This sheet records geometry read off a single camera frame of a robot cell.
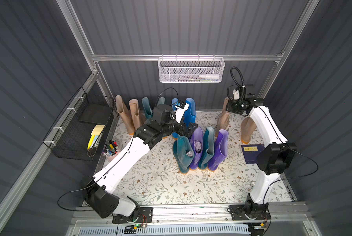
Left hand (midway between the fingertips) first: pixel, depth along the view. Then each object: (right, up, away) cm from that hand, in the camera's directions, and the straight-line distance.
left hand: (193, 123), depth 68 cm
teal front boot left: (-4, -15, +5) cm, 16 cm away
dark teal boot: (-18, +14, +24) cm, 33 cm away
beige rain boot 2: (-35, +12, +21) cm, 42 cm away
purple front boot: (+2, -13, +10) cm, 16 cm away
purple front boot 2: (+13, -12, 0) cm, 18 cm away
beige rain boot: (-39, +6, +19) cm, 44 cm away
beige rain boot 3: (+20, +2, +19) cm, 27 cm away
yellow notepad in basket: (-48, -5, +4) cm, 49 cm away
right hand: (+24, +11, +20) cm, 33 cm away
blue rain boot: (-9, +15, +25) cm, 31 cm away
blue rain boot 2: (-1, +4, +17) cm, 17 cm away
